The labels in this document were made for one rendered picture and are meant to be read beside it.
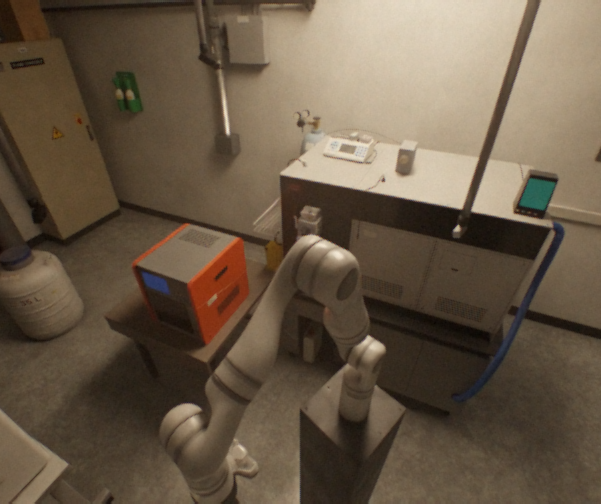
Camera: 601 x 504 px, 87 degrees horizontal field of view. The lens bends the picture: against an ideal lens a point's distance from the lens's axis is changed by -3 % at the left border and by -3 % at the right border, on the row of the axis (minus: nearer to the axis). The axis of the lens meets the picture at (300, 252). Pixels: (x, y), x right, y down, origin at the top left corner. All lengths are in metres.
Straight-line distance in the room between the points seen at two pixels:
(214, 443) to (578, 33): 2.51
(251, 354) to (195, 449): 0.14
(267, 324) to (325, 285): 0.11
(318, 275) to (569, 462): 2.41
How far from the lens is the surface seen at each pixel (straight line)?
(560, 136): 2.65
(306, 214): 1.63
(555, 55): 2.55
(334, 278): 0.47
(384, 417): 1.15
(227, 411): 0.51
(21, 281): 2.98
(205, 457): 0.51
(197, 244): 1.77
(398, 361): 2.11
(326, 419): 1.12
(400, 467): 2.31
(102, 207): 4.57
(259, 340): 0.49
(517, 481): 2.53
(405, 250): 1.65
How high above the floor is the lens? 2.11
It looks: 37 degrees down
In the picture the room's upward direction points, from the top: straight up
